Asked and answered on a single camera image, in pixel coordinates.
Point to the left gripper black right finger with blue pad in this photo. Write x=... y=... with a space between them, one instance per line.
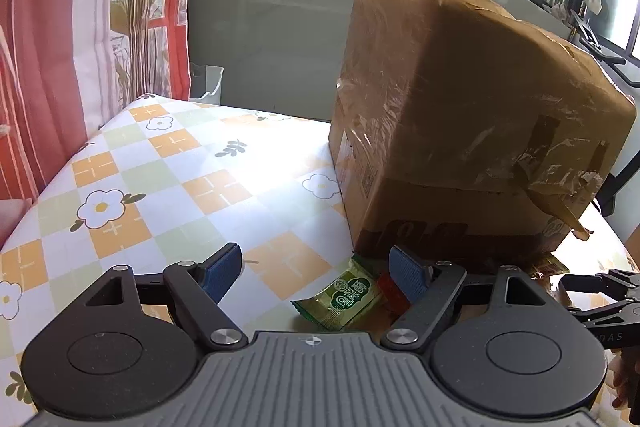
x=495 y=346

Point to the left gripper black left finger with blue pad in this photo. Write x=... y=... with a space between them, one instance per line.
x=130 y=342

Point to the red snack bag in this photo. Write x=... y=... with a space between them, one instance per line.
x=395 y=302

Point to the yellow chip bag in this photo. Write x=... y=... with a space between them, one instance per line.
x=545 y=265

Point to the black exercise bike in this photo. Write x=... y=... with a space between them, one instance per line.
x=614 y=183

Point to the small green candy packet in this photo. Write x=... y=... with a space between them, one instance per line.
x=345 y=300

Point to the checkered floral tablecloth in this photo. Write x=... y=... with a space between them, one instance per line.
x=166 y=180

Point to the taped brown cardboard box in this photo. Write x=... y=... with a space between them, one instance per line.
x=460 y=131

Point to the white plastic bin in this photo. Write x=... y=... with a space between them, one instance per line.
x=206 y=84

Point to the red floral curtain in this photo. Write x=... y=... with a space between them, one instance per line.
x=68 y=67

